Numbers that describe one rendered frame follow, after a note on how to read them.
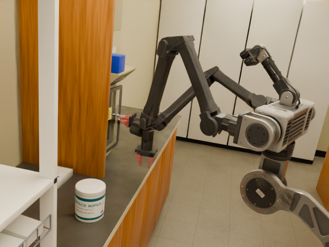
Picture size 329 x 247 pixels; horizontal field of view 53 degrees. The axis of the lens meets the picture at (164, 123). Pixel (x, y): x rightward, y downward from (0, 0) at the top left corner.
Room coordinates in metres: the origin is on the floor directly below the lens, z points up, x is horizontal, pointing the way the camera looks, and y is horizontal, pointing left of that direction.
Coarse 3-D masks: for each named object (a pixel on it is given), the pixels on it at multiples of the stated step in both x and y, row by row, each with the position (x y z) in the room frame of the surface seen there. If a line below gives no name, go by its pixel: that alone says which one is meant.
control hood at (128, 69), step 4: (124, 68) 1.89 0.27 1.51; (128, 68) 1.91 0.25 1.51; (132, 68) 1.92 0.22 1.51; (124, 72) 1.78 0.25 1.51; (128, 72) 1.85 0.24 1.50; (112, 76) 1.69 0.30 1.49; (116, 76) 1.69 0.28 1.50; (120, 76) 1.76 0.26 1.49; (112, 80) 1.69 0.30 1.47; (120, 80) 1.96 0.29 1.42
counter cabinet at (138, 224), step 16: (176, 128) 2.95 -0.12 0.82; (160, 160) 2.29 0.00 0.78; (160, 176) 2.38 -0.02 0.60; (144, 192) 1.86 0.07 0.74; (160, 192) 2.47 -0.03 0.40; (144, 208) 1.91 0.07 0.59; (160, 208) 2.58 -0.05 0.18; (128, 224) 1.54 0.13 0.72; (144, 224) 1.97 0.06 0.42; (112, 240) 1.28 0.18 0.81; (128, 240) 1.57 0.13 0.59; (144, 240) 2.03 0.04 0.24
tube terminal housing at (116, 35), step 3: (117, 30) 1.97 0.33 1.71; (120, 30) 2.01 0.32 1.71; (114, 33) 1.91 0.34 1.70; (117, 33) 1.96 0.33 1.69; (120, 33) 2.01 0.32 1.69; (114, 36) 1.91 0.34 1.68; (117, 36) 1.97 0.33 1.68; (114, 39) 1.91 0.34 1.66; (117, 39) 1.97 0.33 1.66; (114, 42) 1.92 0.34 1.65; (117, 42) 1.97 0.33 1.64; (114, 45) 1.92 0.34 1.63; (117, 45) 1.98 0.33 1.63; (117, 48) 1.98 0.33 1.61; (117, 51) 1.98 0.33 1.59; (114, 84) 1.96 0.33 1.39; (111, 87) 1.91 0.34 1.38; (111, 150) 1.99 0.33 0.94; (108, 153) 1.94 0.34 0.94
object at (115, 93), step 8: (112, 88) 1.87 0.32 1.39; (120, 88) 1.98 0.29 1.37; (112, 96) 1.87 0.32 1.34; (120, 96) 1.99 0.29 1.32; (112, 104) 1.87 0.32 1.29; (120, 104) 1.99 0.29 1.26; (112, 112) 1.88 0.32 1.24; (120, 112) 2.00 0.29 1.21; (112, 120) 1.89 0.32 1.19; (112, 128) 1.90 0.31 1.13; (112, 136) 1.90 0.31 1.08; (112, 144) 1.91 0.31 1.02
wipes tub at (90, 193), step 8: (80, 184) 1.27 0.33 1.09; (88, 184) 1.27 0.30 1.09; (96, 184) 1.28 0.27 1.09; (104, 184) 1.29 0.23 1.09; (80, 192) 1.21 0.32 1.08; (88, 192) 1.21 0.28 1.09; (96, 192) 1.22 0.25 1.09; (104, 192) 1.26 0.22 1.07; (80, 200) 1.21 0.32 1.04; (88, 200) 1.21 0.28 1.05; (96, 200) 1.22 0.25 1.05; (104, 200) 1.27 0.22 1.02; (80, 208) 1.21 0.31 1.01; (88, 208) 1.21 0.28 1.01; (96, 208) 1.22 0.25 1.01; (80, 216) 1.21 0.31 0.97; (88, 216) 1.21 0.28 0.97; (96, 216) 1.22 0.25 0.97
